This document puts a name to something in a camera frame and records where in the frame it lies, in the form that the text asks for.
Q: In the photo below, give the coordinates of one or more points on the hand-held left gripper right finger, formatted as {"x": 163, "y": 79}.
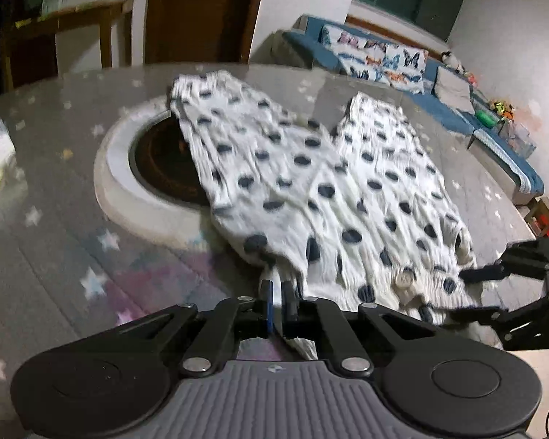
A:
{"x": 289, "y": 306}

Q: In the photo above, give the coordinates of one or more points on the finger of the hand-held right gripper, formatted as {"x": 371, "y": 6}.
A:
{"x": 521, "y": 258}
{"x": 526, "y": 322}

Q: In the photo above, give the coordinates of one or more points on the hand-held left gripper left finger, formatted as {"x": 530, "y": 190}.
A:
{"x": 269, "y": 311}

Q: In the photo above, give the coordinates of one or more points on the white polka-dot pants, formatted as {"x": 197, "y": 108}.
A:
{"x": 302, "y": 169}

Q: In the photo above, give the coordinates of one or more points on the small wooden stool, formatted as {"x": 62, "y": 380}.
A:
{"x": 542, "y": 215}

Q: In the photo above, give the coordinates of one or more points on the clear plastic storage box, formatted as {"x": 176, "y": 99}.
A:
{"x": 519, "y": 139}

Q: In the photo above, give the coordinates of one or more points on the green toy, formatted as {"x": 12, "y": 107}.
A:
{"x": 485, "y": 118}

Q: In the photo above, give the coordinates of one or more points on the yellow toys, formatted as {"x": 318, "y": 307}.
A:
{"x": 503, "y": 109}

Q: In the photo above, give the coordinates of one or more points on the blue sofa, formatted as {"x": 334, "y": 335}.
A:
{"x": 443, "y": 114}

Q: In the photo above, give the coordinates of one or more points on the round black induction cooktop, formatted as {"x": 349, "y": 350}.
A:
{"x": 164, "y": 164}

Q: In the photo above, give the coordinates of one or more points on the grey pillow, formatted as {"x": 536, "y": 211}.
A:
{"x": 453, "y": 89}

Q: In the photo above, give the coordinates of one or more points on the black and white plush toy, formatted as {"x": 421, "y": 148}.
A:
{"x": 450, "y": 60}

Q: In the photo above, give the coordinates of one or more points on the grey star-print table cover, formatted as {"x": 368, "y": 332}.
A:
{"x": 50, "y": 247}

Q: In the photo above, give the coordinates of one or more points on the butterfly print blanket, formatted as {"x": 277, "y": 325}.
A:
{"x": 384, "y": 61}

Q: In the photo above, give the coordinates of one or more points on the brown wooden door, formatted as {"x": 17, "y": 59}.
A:
{"x": 196, "y": 13}

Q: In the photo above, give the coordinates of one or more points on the wooden side table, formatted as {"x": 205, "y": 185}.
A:
{"x": 73, "y": 13}

